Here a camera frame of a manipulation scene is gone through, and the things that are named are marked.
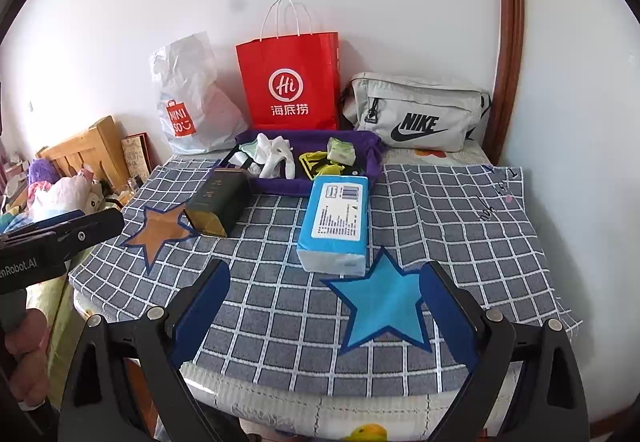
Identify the duck print bed sheet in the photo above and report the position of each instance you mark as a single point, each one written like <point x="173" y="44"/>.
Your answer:
<point x="310" y="414"/>

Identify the dark green tea tin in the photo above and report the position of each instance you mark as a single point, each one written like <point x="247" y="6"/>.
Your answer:
<point x="220" y="202"/>

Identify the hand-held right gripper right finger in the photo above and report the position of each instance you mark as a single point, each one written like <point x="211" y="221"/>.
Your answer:
<point x="450" y="317"/>

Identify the person's left hand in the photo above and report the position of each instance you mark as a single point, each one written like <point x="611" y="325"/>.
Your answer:
<point x="30" y="357"/>

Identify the white sock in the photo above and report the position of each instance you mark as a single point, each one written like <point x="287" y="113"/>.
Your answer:
<point x="280" y="161"/>

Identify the blue tissue pack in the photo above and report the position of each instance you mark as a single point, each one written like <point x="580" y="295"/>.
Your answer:
<point x="335" y="227"/>

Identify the red paper bag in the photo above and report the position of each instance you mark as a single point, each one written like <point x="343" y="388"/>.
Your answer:
<point x="290" y="71"/>

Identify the purple plush toy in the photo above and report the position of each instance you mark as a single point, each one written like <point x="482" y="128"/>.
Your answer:
<point x="41" y="174"/>

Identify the brown wooden door frame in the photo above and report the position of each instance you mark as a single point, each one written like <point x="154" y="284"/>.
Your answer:
<point x="510" y="46"/>

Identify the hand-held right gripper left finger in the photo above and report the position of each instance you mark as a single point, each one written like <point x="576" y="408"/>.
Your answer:
<point x="197" y="317"/>

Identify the yellow mesh pouch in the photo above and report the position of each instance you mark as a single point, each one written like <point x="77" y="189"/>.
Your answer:
<point x="320" y="164"/>

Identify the green wet wipe packet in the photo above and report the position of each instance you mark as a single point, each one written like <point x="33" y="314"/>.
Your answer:
<point x="341" y="150"/>

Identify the floral bed quilt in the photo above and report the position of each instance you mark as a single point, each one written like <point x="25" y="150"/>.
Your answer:
<point x="50" y="302"/>

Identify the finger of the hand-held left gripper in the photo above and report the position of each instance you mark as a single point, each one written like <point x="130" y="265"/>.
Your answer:
<point x="85" y="227"/>
<point x="27" y="240"/>

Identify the wooden headboard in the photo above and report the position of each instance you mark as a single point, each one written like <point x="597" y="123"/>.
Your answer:
<point x="85" y="146"/>

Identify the white plastic shopping bag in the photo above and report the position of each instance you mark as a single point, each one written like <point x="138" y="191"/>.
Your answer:
<point x="195" y="91"/>

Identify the grey waist bag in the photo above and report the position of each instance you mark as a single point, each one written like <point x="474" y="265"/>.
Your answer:
<point x="415" y="111"/>

